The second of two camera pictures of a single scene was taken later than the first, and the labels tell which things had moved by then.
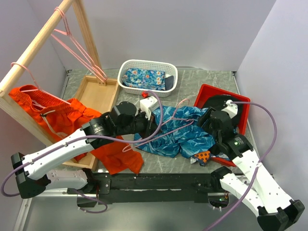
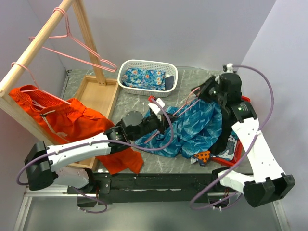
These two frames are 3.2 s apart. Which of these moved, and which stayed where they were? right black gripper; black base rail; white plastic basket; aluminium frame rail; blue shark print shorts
Moved: right black gripper
Stayed: aluminium frame rail; black base rail; blue shark print shorts; white plastic basket
